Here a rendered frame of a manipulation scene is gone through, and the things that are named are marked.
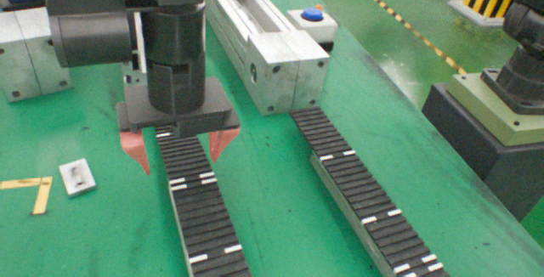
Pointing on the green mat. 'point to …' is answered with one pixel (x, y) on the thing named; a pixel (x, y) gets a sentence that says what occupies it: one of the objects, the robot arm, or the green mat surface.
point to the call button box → (315, 28)
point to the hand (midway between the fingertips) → (180, 160)
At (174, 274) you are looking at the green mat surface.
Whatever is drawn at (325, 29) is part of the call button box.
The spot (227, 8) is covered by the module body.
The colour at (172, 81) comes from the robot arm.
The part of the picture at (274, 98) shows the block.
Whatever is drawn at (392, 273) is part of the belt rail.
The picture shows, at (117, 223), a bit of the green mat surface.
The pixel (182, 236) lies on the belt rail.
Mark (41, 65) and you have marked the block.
